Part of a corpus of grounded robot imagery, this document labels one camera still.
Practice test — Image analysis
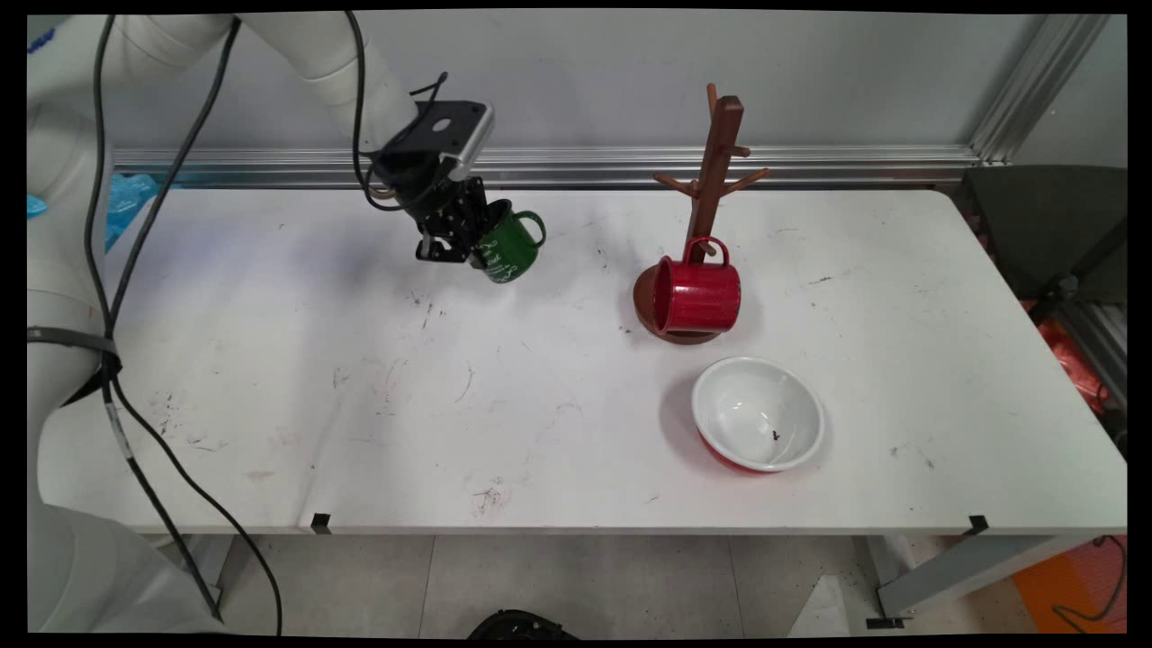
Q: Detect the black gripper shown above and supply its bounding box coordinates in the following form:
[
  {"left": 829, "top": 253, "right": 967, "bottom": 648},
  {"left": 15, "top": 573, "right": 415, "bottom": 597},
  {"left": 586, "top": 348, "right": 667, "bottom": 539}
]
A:
[{"left": 369, "top": 148, "right": 494, "bottom": 266}]

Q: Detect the green enamel mug white lettering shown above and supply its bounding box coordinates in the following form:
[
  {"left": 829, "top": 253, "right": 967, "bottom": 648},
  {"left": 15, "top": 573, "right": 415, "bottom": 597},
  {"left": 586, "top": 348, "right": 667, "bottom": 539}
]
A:
[{"left": 469, "top": 199, "right": 548, "bottom": 285}]

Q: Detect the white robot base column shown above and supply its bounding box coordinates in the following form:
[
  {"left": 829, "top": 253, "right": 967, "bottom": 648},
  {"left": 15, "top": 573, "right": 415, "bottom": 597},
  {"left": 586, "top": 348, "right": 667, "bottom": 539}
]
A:
[{"left": 27, "top": 499, "right": 224, "bottom": 635}]

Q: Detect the red enamel mug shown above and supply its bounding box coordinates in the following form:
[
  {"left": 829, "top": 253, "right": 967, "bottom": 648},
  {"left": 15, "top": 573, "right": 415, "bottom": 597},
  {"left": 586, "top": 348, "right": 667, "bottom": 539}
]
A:
[{"left": 652, "top": 236, "right": 743, "bottom": 337}]

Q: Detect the brown wooden mug tree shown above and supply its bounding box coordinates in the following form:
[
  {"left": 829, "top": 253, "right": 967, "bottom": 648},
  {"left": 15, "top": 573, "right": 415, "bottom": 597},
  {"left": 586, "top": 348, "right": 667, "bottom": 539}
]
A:
[{"left": 633, "top": 84, "right": 773, "bottom": 347}]

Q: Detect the blue bubble wrap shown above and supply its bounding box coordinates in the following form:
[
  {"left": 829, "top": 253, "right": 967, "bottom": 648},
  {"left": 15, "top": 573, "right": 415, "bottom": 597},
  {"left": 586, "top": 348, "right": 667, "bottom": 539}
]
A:
[{"left": 27, "top": 173, "right": 161, "bottom": 253}]

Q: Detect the white bowl red outside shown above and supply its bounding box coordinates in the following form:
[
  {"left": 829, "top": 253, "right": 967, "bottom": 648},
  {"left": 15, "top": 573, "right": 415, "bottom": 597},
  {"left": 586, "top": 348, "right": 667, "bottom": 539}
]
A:
[{"left": 690, "top": 356, "right": 826, "bottom": 475}]

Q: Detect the black round floor object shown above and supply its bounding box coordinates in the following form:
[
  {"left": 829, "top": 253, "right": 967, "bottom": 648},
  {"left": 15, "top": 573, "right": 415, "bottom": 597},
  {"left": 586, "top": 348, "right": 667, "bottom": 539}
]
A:
[{"left": 468, "top": 609, "right": 579, "bottom": 640}]

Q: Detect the grey metal table leg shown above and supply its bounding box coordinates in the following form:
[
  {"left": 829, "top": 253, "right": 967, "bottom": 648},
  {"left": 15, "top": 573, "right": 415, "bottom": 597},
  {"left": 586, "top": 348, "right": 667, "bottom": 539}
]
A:
[{"left": 877, "top": 535, "right": 1097, "bottom": 622}]

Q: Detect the red plastic bag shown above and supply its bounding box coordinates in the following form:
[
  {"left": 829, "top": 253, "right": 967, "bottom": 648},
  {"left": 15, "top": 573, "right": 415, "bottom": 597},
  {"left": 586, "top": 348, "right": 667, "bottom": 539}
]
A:
[{"left": 1035, "top": 315, "right": 1112, "bottom": 417}]

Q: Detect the orange floor mat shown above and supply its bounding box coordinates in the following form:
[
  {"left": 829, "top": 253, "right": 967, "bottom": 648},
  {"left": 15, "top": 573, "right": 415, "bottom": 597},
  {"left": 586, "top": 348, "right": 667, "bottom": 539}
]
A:
[{"left": 1012, "top": 537, "right": 1128, "bottom": 635}]

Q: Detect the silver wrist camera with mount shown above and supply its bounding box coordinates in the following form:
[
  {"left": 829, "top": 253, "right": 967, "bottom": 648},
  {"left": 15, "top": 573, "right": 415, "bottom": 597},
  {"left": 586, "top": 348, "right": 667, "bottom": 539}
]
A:
[{"left": 387, "top": 99, "right": 497, "bottom": 183}]

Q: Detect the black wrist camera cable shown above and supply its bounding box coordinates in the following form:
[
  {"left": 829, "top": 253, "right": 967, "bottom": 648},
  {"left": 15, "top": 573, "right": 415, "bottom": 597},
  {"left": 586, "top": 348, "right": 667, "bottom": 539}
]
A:
[{"left": 345, "top": 11, "right": 401, "bottom": 213}]

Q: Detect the horizontal aluminium frame rail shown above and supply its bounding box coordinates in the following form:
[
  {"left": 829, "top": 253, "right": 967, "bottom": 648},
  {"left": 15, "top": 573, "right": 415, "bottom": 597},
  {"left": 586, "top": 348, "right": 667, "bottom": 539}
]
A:
[{"left": 112, "top": 144, "right": 982, "bottom": 188}]

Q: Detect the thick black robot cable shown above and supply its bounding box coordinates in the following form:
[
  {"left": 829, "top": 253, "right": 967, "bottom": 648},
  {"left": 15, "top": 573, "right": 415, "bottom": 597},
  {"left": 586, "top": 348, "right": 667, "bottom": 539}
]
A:
[{"left": 83, "top": 13, "right": 284, "bottom": 636}]

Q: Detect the black velcro cable strap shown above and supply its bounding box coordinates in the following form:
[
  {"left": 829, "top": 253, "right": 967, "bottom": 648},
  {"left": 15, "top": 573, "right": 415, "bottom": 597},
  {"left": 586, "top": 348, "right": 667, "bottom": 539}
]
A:
[{"left": 27, "top": 326, "right": 123, "bottom": 408}]

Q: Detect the slanted aluminium frame post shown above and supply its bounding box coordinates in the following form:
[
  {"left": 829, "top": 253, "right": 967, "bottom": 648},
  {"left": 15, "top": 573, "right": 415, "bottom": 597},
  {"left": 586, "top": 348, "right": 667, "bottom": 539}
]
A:
[{"left": 970, "top": 13, "right": 1112, "bottom": 166}]

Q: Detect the aluminium frame beam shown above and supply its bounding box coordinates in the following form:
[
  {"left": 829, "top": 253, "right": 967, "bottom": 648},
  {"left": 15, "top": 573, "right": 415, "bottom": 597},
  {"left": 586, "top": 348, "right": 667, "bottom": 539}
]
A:
[{"left": 1057, "top": 297, "right": 1128, "bottom": 408}]

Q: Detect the thin black floor cable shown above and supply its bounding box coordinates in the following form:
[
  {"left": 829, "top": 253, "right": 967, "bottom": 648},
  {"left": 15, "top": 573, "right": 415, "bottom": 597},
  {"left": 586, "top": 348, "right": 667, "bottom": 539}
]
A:
[{"left": 1050, "top": 535, "right": 1128, "bottom": 625}]

